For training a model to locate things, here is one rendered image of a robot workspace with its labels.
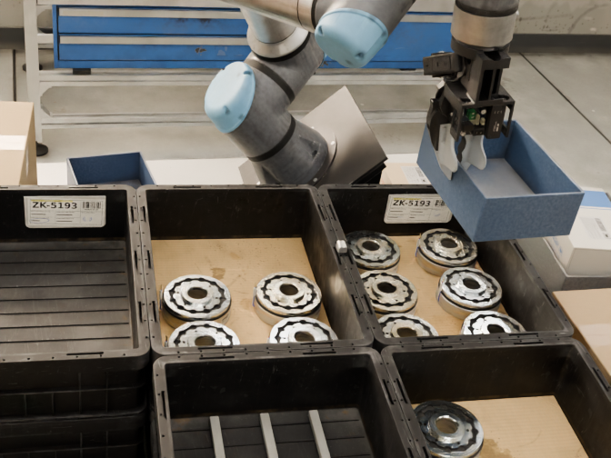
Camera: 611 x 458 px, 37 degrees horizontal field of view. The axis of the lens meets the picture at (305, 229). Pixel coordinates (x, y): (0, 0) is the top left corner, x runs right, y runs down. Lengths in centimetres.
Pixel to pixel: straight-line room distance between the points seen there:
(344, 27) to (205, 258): 58
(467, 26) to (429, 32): 237
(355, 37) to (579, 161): 286
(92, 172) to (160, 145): 156
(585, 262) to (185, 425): 76
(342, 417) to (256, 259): 36
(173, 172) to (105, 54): 132
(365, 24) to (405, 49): 241
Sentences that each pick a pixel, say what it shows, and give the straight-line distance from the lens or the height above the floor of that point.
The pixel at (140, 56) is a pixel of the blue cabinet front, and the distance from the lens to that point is 326.
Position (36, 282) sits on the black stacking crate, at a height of 83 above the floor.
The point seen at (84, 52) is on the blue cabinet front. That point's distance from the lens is 323.
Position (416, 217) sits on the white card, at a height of 87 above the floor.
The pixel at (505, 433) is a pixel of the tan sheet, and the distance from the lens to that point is 133.
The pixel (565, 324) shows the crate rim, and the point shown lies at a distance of 138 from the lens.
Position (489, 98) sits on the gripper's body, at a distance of 115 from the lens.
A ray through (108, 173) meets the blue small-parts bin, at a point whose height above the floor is 73.
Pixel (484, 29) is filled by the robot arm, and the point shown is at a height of 135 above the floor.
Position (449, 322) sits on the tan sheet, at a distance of 147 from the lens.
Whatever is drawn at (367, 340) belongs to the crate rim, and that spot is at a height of 93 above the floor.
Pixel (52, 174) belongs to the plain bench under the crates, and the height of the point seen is 70.
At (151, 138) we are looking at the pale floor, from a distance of 349.
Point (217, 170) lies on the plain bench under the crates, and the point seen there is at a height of 70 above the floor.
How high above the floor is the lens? 175
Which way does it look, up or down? 35 degrees down
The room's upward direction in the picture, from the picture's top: 9 degrees clockwise
